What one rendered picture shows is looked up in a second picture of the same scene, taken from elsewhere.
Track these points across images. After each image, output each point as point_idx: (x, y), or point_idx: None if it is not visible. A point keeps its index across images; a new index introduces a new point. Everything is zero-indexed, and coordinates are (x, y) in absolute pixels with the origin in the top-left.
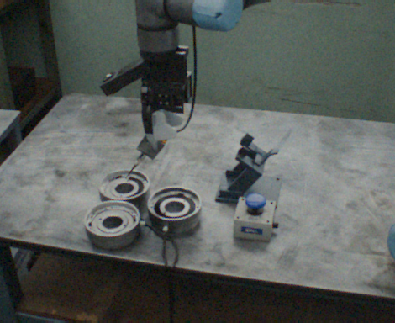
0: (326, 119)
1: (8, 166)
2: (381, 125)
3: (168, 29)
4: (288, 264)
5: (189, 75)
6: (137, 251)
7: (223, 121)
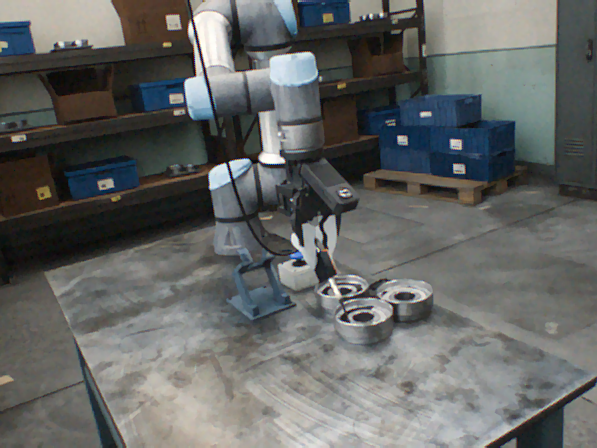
0: (80, 332)
1: (478, 432)
2: (71, 309)
3: (280, 139)
4: None
5: (283, 181)
6: None
7: (146, 373)
